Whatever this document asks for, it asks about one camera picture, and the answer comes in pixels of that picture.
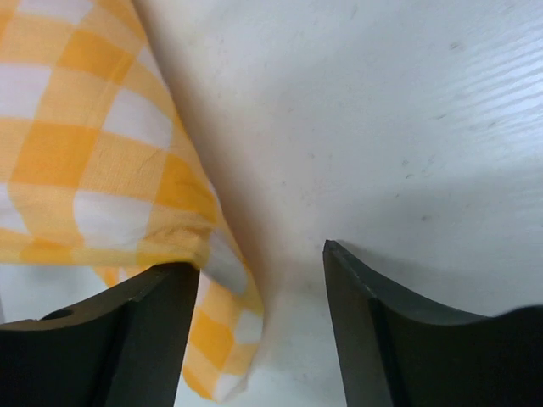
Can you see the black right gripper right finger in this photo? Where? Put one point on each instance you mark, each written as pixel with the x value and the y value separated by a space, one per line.
pixel 399 348

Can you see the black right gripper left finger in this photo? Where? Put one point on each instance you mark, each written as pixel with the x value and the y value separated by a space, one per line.
pixel 121 347

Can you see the yellow white checkered cloth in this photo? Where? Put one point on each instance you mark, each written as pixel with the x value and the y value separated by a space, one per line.
pixel 98 170

